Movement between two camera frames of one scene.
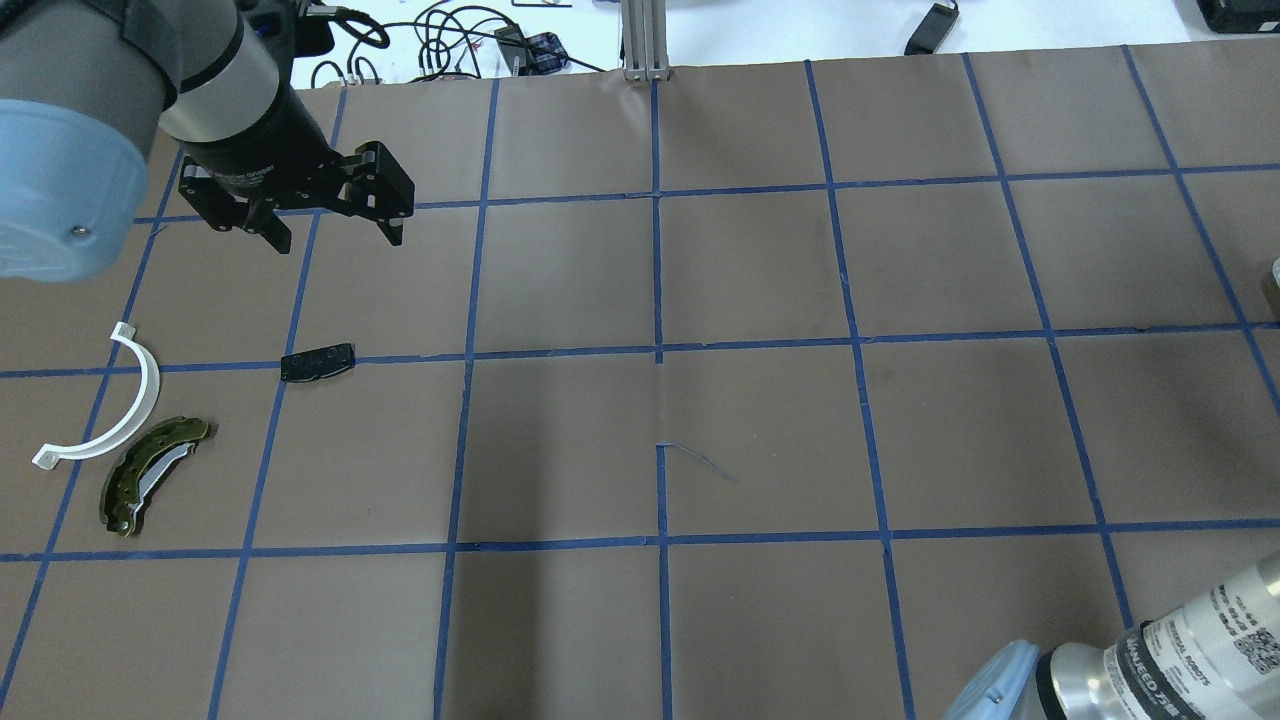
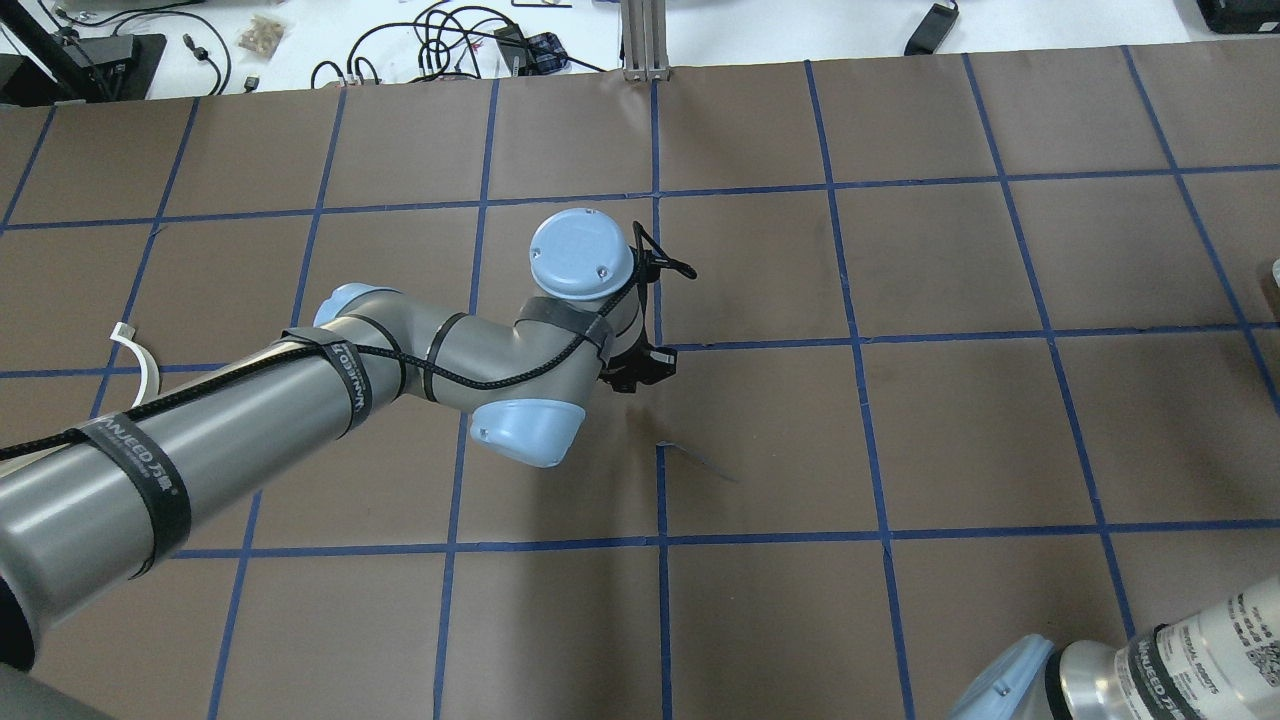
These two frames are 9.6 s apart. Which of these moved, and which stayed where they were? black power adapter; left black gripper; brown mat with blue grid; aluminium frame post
Moved: left black gripper
Stayed: black power adapter; brown mat with blue grid; aluminium frame post
